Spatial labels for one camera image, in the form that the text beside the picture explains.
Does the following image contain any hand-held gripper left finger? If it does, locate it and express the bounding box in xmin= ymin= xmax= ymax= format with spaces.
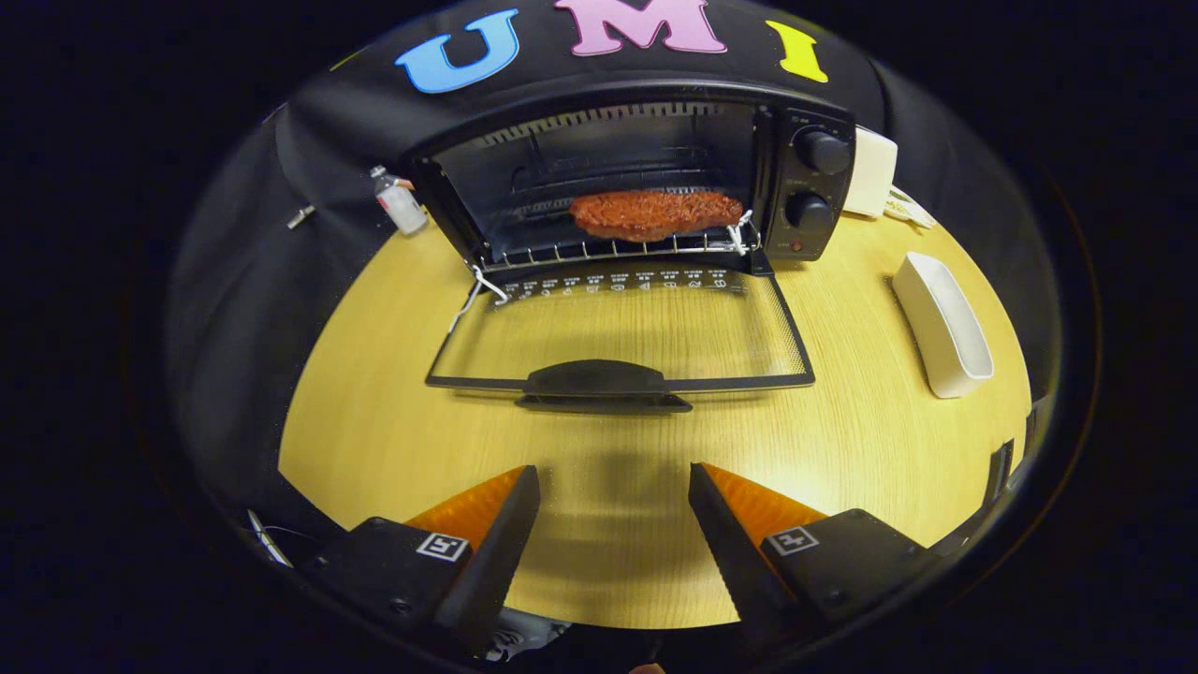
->
xmin=299 ymin=465 xmax=542 ymax=656

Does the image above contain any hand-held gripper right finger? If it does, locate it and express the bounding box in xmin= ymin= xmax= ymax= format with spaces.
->
xmin=689 ymin=462 xmax=942 ymax=649

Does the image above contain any black toaster oven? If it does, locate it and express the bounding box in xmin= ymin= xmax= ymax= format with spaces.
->
xmin=398 ymin=80 xmax=858 ymax=416

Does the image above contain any red-brown meat slice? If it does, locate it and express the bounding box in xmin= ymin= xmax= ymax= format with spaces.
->
xmin=569 ymin=190 xmax=745 ymax=244

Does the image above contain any white pop-up toaster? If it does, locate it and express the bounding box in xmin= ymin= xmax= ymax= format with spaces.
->
xmin=842 ymin=126 xmax=899 ymax=219

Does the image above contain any black table clamp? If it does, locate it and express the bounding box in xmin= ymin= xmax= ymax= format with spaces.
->
xmin=983 ymin=439 xmax=1015 ymax=507

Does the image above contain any white rectangular dish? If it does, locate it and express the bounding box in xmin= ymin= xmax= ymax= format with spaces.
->
xmin=891 ymin=251 xmax=996 ymax=401

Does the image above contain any clear plastic bottle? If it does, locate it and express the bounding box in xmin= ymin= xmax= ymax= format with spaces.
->
xmin=370 ymin=166 xmax=430 ymax=236

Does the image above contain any black backdrop cloth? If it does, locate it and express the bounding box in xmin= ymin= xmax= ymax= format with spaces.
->
xmin=164 ymin=0 xmax=1063 ymax=536

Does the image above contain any white divided bean dish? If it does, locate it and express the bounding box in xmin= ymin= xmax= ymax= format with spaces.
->
xmin=884 ymin=185 xmax=938 ymax=231

